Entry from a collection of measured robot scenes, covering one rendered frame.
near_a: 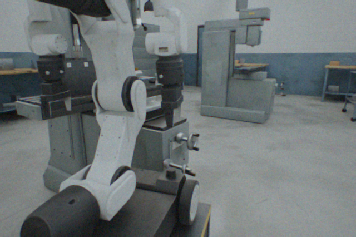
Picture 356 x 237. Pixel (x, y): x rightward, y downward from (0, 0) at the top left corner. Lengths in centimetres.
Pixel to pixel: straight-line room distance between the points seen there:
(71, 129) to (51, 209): 129
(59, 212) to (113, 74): 47
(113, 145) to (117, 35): 40
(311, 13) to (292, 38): 72
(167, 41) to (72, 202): 55
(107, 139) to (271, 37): 727
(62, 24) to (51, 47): 100
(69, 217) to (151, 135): 81
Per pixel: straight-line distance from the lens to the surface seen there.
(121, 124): 92
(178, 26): 71
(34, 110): 127
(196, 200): 122
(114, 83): 89
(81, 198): 80
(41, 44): 98
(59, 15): 198
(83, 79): 142
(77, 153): 204
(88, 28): 94
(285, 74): 780
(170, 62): 72
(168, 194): 107
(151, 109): 153
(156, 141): 143
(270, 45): 790
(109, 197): 83
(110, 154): 92
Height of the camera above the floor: 116
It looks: 15 degrees down
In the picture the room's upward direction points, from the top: straight up
